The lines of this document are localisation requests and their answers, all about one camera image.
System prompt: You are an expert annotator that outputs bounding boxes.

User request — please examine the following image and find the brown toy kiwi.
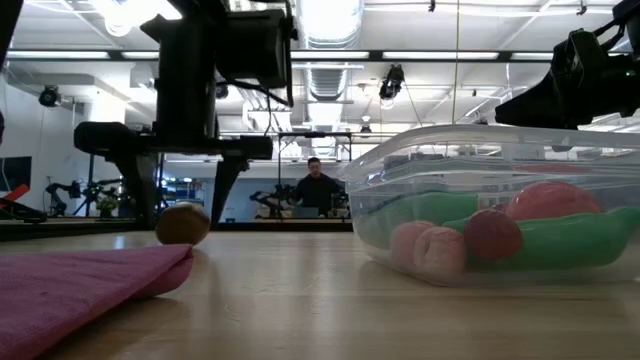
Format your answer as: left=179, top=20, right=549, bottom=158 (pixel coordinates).
left=155, top=201, right=211, bottom=247

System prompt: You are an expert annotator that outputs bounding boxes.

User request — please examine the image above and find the green toy corn cob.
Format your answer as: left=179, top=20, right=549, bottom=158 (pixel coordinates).
left=357, top=192, right=481, bottom=251

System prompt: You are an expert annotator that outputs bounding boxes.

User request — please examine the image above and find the small red toy cherry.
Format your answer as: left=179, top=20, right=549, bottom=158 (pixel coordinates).
left=462, top=208, right=524, bottom=264

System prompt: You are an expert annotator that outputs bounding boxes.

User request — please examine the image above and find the person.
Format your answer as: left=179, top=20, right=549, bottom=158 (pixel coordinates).
left=292, top=156, right=346, bottom=219

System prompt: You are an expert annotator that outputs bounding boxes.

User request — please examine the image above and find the black background robot rig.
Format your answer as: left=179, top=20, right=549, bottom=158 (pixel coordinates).
left=249, top=183, right=297, bottom=220

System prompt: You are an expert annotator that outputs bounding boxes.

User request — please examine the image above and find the black background gripper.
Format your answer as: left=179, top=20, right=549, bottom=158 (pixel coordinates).
left=0, top=201, right=49, bottom=225

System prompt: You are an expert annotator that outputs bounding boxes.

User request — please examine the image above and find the red flat object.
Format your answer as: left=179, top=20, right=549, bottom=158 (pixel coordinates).
left=0, top=183, right=31, bottom=204

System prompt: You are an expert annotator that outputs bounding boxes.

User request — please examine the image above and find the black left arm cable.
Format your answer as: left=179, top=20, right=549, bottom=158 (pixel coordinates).
left=217, top=79, right=294, bottom=136

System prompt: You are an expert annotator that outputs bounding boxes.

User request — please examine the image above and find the black metal station frame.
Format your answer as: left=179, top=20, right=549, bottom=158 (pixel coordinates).
left=82, top=130, right=354, bottom=221

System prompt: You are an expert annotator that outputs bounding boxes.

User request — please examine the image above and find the long green toy cucumber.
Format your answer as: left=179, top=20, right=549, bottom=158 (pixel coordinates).
left=442, top=206, right=640, bottom=269

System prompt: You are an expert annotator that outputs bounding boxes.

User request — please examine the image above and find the blue storage shelving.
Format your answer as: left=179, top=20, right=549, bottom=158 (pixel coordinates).
left=162, top=178, right=205, bottom=210

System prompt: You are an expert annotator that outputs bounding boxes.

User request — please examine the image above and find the dark background table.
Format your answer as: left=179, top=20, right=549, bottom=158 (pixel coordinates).
left=0, top=217, right=354, bottom=242

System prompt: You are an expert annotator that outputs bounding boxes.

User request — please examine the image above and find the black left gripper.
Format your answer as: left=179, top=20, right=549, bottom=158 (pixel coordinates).
left=73, top=0, right=275, bottom=230

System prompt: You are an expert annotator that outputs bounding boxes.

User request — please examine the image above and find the large red toy tomato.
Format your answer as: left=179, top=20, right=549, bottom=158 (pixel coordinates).
left=504, top=180, right=606, bottom=222

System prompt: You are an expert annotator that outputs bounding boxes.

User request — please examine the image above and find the black overhead light bar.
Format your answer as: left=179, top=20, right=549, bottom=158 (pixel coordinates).
left=4, top=48, right=555, bottom=63

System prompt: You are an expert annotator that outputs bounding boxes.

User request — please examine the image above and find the clear plastic tupperware container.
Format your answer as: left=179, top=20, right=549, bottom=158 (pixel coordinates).
left=339, top=123, right=640, bottom=289

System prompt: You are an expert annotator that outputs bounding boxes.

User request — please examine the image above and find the pink cloth mat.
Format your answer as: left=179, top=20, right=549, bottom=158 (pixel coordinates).
left=0, top=243, right=195, bottom=360

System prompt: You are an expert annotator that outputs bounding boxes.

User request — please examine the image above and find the green leafy toy bunch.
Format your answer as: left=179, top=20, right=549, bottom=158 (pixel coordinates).
left=97, top=197, right=120, bottom=220

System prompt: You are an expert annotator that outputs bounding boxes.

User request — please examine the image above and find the silver ventilation duct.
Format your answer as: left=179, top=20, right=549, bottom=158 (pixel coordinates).
left=294, top=0, right=365, bottom=101

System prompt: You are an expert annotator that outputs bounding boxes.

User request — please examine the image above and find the dark wall monitor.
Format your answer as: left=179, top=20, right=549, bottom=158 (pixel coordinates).
left=0, top=156, right=33, bottom=192

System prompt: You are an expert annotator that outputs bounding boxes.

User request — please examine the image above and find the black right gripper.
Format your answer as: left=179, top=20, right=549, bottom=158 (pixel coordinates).
left=494, top=27, right=640, bottom=129

